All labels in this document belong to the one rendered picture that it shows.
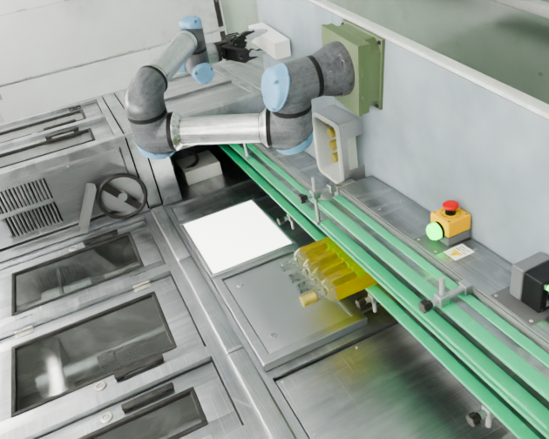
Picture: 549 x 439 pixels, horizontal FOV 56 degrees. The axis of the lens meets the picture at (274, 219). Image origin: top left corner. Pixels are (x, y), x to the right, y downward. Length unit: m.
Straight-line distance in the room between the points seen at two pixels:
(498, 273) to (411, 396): 0.39
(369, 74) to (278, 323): 0.77
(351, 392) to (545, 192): 0.69
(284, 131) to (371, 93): 0.26
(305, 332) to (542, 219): 0.72
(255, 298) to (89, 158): 0.99
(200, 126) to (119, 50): 3.51
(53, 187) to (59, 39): 2.75
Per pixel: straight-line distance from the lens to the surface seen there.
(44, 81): 5.01
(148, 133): 1.57
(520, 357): 1.14
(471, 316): 1.21
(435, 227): 1.34
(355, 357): 1.52
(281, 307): 1.65
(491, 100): 1.21
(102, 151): 2.28
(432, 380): 1.47
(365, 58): 1.46
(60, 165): 2.28
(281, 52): 1.99
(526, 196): 1.22
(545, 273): 1.18
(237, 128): 1.52
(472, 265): 1.31
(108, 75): 5.03
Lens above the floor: 1.55
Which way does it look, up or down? 16 degrees down
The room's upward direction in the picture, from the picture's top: 111 degrees counter-clockwise
